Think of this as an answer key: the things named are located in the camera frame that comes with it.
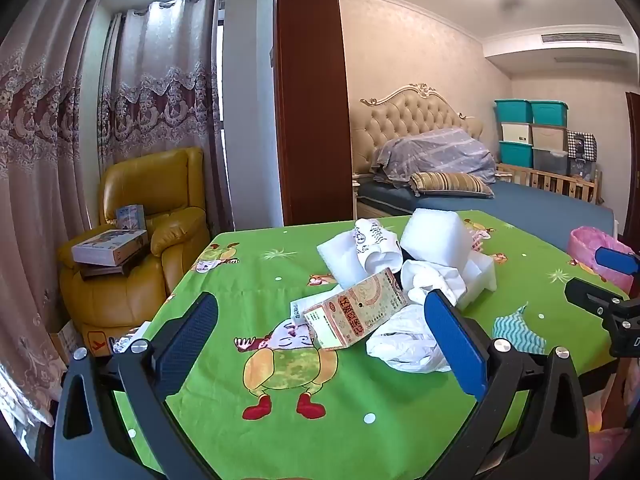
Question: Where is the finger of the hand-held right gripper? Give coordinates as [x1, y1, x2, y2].
[595, 246, 640, 273]
[565, 277, 626, 318]

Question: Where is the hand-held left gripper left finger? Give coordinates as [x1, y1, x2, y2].
[52, 291, 221, 480]

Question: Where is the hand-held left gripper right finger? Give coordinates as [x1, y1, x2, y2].
[424, 290, 591, 480]

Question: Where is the pink-lined trash bin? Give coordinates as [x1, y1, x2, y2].
[567, 226, 636, 283]

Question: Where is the white foam piece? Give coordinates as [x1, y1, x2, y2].
[457, 252, 497, 309]

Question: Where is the teal striped cloth scrap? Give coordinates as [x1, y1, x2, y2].
[492, 302, 547, 354]

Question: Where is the yellow leather armchair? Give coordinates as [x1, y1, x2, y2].
[57, 147, 211, 361]

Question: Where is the blue bed mattress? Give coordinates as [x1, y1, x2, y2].
[356, 180, 615, 251]

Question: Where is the dark wooden door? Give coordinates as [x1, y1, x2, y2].
[624, 91, 640, 246]

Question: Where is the cardboard box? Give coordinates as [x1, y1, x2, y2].
[50, 321, 151, 361]

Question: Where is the large white foam block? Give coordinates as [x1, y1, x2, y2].
[402, 210, 473, 266]

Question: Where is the beige medicine box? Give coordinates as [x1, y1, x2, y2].
[302, 267, 408, 351]

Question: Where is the dark book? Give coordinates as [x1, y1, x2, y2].
[80, 250, 151, 279]

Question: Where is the checkered black-white bag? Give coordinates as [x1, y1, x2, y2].
[566, 131, 598, 178]

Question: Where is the white flat box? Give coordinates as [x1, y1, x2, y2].
[71, 229, 149, 266]

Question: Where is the small blue-white box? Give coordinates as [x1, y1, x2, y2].
[116, 204, 147, 232]

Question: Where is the stack of plastic storage boxes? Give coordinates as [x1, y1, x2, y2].
[494, 99, 570, 176]

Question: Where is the striped pillow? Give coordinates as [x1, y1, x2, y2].
[410, 171, 495, 197]

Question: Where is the grey striped blanket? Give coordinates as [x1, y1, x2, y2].
[370, 127, 497, 191]

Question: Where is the patterned lace curtain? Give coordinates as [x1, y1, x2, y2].
[97, 0, 236, 233]
[0, 0, 101, 428]

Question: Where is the ceiling air vent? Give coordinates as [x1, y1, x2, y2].
[540, 32, 623, 45]

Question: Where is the beige tufted headboard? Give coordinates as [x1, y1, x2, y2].
[350, 82, 483, 176]

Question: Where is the brown wooden door panel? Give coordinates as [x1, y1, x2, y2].
[274, 0, 355, 227]

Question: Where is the wooden crib rail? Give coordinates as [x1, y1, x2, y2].
[496, 162, 603, 206]

